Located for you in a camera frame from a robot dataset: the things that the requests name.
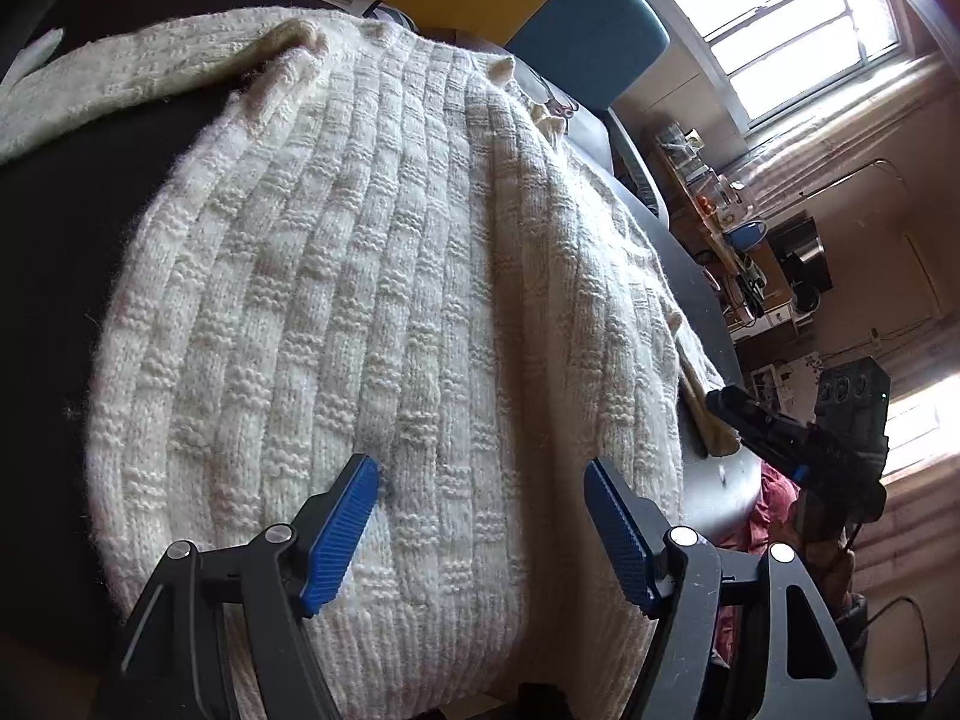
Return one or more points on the person's right hand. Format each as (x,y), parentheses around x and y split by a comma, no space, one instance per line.
(831,566)

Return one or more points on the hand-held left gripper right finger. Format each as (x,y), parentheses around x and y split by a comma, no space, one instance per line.
(619,532)

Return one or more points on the pink window blind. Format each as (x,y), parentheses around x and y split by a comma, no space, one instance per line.
(915,532)

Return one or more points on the black appliance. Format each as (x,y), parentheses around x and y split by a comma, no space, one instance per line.
(802,255)

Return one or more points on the scissors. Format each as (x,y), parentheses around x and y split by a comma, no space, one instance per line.
(556,99)

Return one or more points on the cluttered wooden desk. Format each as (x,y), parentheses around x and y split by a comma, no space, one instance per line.
(720,202)

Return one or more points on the cream knit sweater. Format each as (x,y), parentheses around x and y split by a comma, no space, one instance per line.
(375,277)

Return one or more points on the blue cup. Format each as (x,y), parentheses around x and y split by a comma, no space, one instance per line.
(746,235)

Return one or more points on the small bright window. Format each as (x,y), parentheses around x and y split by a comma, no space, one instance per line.
(919,427)

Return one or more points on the large paned window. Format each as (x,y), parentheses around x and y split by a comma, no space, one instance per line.
(772,15)

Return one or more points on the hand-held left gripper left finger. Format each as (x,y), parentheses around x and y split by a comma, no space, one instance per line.
(341,532)

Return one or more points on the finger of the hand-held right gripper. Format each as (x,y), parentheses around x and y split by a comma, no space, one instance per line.
(757,424)

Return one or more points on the pink ruffled cloth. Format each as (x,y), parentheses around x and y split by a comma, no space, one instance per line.
(772,502)

